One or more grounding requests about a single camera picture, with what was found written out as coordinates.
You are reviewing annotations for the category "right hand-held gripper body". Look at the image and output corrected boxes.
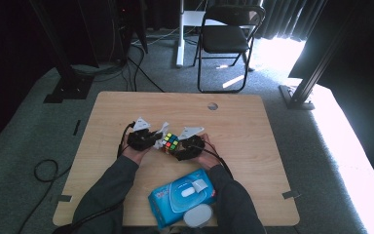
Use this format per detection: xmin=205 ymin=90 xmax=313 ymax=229
xmin=176 ymin=126 xmax=206 ymax=160

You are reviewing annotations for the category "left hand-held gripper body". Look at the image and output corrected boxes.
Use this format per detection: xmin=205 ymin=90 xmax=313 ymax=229
xmin=126 ymin=116 xmax=154 ymax=152

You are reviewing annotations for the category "white wet wipe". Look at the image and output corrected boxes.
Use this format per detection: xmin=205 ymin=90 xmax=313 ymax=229
xmin=153 ymin=121 xmax=170 ymax=151

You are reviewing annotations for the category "multicoloured puzzle cube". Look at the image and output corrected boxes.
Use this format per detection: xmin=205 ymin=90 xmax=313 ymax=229
xmin=161 ymin=132 xmax=180 ymax=154

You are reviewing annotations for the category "blue wet wipe packet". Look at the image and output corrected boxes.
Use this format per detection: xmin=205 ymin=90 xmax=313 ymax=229
xmin=147 ymin=168 xmax=218 ymax=231

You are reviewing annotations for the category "person's left hand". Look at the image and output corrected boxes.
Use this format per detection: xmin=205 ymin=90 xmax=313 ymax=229
xmin=121 ymin=136 xmax=151 ymax=167

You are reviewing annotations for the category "person's right hand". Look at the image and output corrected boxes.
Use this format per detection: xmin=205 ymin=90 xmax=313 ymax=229
xmin=196 ymin=132 xmax=222 ymax=171

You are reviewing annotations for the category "black tape strip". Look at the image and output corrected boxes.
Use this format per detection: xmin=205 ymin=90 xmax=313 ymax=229
xmin=72 ymin=119 xmax=82 ymax=137

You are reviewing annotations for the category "black metal stand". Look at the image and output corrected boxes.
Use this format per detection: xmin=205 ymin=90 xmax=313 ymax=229
xmin=28 ymin=0 xmax=95 ymax=104
xmin=279 ymin=0 xmax=362 ymax=111

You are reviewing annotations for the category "black folding chair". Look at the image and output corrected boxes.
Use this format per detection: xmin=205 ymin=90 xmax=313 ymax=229
xmin=193 ymin=4 xmax=267 ymax=95

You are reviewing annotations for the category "black equipment rack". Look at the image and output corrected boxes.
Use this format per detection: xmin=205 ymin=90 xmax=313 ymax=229
xmin=77 ymin=0 xmax=149 ymax=66

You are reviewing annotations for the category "dark pleated curtain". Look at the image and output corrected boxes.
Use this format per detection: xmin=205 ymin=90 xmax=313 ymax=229
xmin=258 ymin=0 xmax=310 ymax=43

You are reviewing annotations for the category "black curtain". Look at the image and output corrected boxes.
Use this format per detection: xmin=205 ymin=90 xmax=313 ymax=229
xmin=288 ymin=0 xmax=374 ymax=200

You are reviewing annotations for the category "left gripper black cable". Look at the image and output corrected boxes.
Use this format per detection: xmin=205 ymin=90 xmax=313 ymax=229
xmin=51 ymin=121 xmax=136 ymax=234

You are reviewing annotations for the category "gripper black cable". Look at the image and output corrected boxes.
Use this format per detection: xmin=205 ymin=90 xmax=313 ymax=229
xmin=51 ymin=121 xmax=136 ymax=234
xmin=188 ymin=142 xmax=234 ymax=179

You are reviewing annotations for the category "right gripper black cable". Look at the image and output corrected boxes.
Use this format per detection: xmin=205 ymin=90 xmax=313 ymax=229
xmin=188 ymin=142 xmax=234 ymax=179

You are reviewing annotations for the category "bundle of dark cables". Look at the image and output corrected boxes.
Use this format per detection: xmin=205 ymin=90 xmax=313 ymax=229
xmin=70 ymin=60 xmax=126 ymax=83

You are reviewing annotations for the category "white desk frame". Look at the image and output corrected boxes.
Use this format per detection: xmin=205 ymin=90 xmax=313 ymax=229
xmin=175 ymin=0 xmax=229 ymax=68

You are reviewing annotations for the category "white floor cable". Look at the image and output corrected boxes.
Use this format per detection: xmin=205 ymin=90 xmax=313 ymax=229
xmin=131 ymin=26 xmax=180 ymax=47

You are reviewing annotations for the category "black floor cable loop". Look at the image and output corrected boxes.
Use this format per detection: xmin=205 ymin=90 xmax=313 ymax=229
xmin=17 ymin=158 xmax=73 ymax=234

